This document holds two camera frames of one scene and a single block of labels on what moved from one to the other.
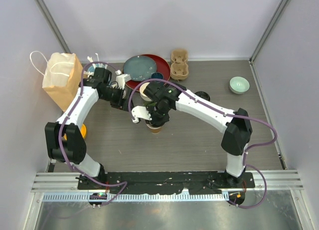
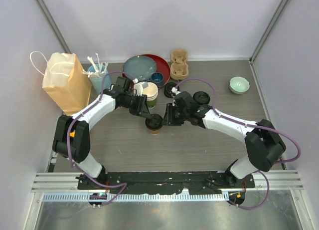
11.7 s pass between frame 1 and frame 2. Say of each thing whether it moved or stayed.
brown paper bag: stayed
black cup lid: stayed
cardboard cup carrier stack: stayed
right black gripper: moved
